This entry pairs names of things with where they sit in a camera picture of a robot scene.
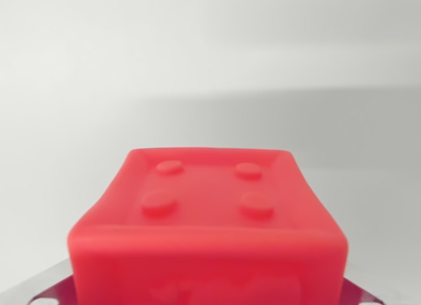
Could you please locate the black-padded silver gripper left finger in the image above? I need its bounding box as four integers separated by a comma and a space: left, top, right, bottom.
0, 257, 76, 305

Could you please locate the red studded cube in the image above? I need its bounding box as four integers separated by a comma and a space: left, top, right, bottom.
66, 147, 350, 305

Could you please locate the black-padded silver gripper right finger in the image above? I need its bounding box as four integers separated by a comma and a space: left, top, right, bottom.
341, 277, 385, 305

